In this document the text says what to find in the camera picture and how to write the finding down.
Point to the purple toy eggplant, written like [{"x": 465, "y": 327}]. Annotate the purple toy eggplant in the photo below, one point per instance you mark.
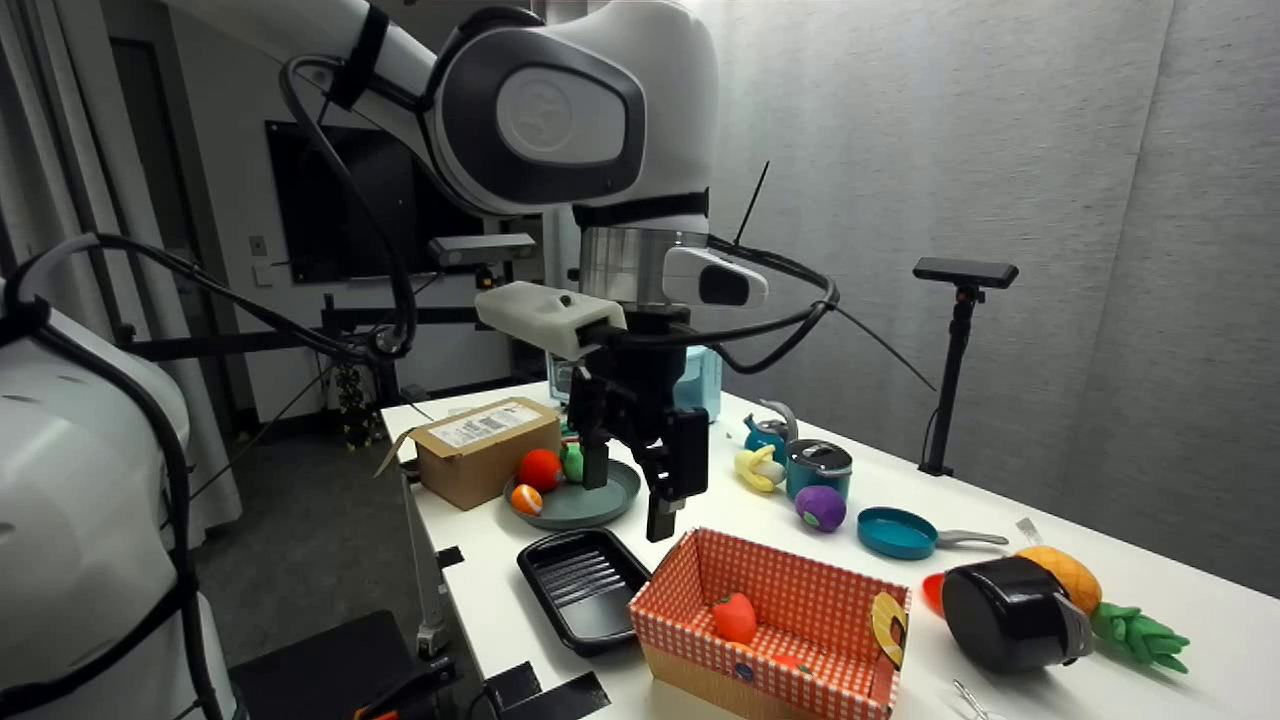
[{"x": 823, "y": 511}]

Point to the light blue toaster oven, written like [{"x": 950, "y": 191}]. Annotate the light blue toaster oven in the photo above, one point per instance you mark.
[{"x": 700, "y": 385}]

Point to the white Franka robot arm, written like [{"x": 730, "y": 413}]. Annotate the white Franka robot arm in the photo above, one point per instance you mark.
[{"x": 574, "y": 121}]

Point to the yellow toy piece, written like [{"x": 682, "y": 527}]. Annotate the yellow toy piece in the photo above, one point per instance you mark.
[{"x": 756, "y": 472}]

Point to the grey camera bar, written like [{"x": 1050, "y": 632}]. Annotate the grey camera bar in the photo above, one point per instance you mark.
[{"x": 481, "y": 249}]

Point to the red checkered basket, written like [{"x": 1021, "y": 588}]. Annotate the red checkered basket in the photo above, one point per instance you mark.
[{"x": 786, "y": 595}]

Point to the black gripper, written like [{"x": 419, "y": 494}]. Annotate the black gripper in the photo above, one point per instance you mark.
[{"x": 654, "y": 375}]

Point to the small green toy vegetable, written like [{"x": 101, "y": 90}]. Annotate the small green toy vegetable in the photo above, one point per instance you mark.
[{"x": 574, "y": 461}]

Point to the yellow round toy slice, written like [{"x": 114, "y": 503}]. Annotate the yellow round toy slice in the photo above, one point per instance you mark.
[{"x": 888, "y": 631}]

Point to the black plastic tray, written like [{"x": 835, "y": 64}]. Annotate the black plastic tray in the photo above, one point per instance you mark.
[{"x": 582, "y": 585}]

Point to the brown cardboard box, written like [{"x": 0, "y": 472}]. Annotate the brown cardboard box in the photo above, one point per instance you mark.
[{"x": 481, "y": 454}]

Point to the teal toy cup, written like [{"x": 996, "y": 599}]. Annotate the teal toy cup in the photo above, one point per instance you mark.
[{"x": 767, "y": 430}]

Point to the black camera on stand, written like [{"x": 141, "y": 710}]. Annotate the black camera on stand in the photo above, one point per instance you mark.
[{"x": 963, "y": 273}]

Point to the red toy tomato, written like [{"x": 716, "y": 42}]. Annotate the red toy tomato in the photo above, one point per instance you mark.
[{"x": 540, "y": 470}]

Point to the black flat table bracket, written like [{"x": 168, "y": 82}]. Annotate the black flat table bracket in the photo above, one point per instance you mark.
[{"x": 560, "y": 700}]

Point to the small orange toy fruit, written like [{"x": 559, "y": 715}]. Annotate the small orange toy fruit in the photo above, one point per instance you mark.
[{"x": 527, "y": 503}]

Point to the red toy bowl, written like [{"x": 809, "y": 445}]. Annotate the red toy bowl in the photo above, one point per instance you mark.
[{"x": 933, "y": 595}]

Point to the red-orange plush toy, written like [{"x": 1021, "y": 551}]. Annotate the red-orange plush toy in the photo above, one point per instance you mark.
[{"x": 734, "y": 623}]

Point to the teal toy frying pan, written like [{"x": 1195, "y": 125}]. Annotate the teal toy frying pan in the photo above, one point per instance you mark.
[{"x": 898, "y": 532}]

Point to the black wall monitor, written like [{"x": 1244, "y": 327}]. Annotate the black wall monitor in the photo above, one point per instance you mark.
[{"x": 322, "y": 214}]

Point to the green round plate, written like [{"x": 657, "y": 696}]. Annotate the green round plate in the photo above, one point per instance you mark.
[{"x": 602, "y": 506}]

